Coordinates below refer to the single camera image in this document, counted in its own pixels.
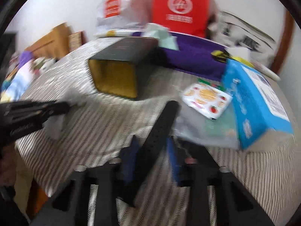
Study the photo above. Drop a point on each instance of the small green packet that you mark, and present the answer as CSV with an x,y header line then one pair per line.
x,y
219,87

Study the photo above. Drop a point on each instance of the blue tissue box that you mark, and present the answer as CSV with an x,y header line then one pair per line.
x,y
262,122

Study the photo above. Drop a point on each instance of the wooden headboard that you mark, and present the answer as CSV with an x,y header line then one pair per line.
x,y
55,44

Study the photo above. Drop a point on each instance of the pale green translucent bag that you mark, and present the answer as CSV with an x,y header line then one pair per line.
x,y
196,128

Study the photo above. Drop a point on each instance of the brown decorated book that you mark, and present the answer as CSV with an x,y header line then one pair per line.
x,y
76,40

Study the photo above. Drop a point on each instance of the green tissue pack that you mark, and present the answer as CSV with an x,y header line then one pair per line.
x,y
162,34

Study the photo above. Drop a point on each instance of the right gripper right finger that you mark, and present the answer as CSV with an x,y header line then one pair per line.
x,y
193,167

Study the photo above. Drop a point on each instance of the person left hand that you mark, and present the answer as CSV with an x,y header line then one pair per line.
x,y
8,165

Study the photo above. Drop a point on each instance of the rolled patterned mat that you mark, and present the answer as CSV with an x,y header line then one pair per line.
x,y
232,50

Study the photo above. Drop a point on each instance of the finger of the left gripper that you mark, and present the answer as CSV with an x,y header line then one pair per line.
x,y
18,107
46,113

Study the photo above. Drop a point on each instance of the white sponge block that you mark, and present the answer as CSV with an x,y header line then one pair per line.
x,y
55,124

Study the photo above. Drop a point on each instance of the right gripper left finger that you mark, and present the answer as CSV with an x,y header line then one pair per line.
x,y
116,182

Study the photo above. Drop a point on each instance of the white plush toy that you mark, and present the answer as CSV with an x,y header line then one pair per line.
x,y
42,64

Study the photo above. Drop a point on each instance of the red Hi paper bag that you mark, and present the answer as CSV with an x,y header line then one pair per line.
x,y
184,16

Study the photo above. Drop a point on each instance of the brown wooden door frame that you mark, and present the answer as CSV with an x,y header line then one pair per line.
x,y
285,43

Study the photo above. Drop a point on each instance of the grey Nike bag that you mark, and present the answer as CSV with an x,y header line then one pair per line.
x,y
232,31

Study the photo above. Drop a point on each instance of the purple cloth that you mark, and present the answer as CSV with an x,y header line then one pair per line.
x,y
193,57

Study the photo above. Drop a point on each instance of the dark green open box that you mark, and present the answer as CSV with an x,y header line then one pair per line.
x,y
124,67

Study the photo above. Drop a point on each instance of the yellow black mesh item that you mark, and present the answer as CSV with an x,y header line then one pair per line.
x,y
223,56

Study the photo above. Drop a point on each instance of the striped grey quilt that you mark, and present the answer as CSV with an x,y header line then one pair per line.
x,y
97,131

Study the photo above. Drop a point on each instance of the fruit print tissue pack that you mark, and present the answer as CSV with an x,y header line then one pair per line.
x,y
206,100

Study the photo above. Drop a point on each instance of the white Miniso plastic bag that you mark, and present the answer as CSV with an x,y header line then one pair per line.
x,y
122,14

